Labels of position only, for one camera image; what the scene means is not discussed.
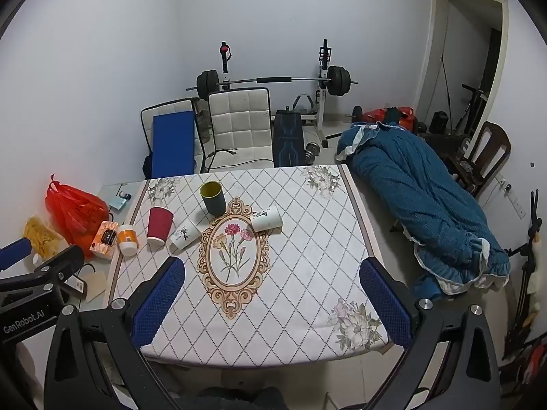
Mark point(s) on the black stand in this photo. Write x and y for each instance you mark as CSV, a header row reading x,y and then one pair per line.
x,y
527,264

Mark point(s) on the white power strip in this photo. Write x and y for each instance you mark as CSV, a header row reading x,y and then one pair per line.
x,y
513,198

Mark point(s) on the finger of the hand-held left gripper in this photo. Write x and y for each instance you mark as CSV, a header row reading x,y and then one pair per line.
x,y
68,260
15,253

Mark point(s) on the grey dumbbell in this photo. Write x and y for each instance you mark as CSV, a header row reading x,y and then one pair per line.
x,y
312,150

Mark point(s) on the blue quilt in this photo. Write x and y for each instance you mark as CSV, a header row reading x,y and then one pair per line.
x,y
410,188

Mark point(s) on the yellow snack bag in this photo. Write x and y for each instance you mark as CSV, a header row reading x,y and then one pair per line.
x,y
39,235

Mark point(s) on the dark wooden chair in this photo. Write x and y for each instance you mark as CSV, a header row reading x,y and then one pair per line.
x,y
491,145

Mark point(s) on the blue pad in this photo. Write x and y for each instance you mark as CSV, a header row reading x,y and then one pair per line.
x,y
174,143

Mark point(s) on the teal small packet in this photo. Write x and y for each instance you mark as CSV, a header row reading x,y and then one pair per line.
x,y
117,202

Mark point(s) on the floral printed tablecloth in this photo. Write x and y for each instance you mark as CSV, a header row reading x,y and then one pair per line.
x,y
299,264

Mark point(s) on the green cup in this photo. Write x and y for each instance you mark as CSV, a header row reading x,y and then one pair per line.
x,y
215,201

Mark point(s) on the barbell with black plates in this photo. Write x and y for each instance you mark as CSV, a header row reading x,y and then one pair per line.
x,y
273,79

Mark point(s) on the white padded chair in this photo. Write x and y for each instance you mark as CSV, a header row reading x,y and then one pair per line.
x,y
171,106
241,124

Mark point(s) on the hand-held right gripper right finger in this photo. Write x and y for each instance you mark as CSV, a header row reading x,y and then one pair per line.
x,y
386,307

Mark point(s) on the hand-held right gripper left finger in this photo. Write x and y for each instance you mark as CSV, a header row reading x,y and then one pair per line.
x,y
158,303

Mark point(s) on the red paper cup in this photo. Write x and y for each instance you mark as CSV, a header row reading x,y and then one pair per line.
x,y
158,227

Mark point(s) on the orange and white jar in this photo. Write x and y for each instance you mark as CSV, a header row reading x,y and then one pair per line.
x,y
127,240

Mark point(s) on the orange box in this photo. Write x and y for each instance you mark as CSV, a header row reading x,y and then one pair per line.
x,y
104,239

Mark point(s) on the red plastic bag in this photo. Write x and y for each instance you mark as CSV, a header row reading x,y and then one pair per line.
x,y
72,213

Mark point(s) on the white printed cup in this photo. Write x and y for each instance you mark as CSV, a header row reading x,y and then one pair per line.
x,y
184,235
267,218

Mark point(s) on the black speaker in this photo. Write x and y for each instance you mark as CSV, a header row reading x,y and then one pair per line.
x,y
438,122

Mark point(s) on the black scooter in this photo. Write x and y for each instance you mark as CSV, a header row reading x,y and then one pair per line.
x,y
470,109

